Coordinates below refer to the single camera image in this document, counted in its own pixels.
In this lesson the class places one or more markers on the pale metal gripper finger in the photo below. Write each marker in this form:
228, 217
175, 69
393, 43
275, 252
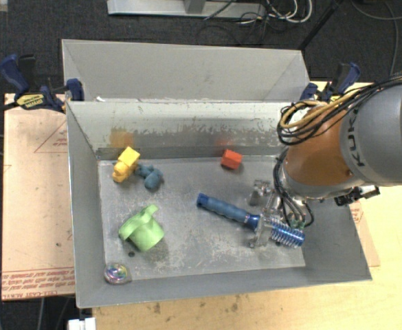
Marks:
259, 238
268, 214

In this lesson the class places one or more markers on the orange-red small block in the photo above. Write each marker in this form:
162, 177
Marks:
231, 159

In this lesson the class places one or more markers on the grey metal bin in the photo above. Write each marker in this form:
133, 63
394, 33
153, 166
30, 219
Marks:
200, 218

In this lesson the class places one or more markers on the dark blue soft toy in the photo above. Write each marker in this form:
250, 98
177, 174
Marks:
152, 178

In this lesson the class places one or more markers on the light green plastic cup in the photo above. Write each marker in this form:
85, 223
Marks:
142, 230

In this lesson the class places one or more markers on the yellow toy block figure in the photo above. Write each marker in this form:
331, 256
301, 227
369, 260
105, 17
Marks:
126, 163

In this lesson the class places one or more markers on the clear iridescent glass ball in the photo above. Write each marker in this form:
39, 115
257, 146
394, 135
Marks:
117, 273

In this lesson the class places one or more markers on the brown cardboard board red print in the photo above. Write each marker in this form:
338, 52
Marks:
35, 191

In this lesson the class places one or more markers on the black cylinder on white bracket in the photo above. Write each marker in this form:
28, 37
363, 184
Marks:
353, 195

